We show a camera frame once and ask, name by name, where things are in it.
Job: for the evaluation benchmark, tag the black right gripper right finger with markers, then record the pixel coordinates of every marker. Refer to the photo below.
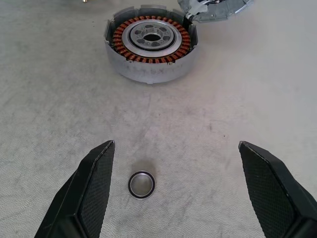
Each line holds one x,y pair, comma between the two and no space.
277,198

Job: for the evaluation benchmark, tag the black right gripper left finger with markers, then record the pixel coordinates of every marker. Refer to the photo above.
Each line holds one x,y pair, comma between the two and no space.
81,198

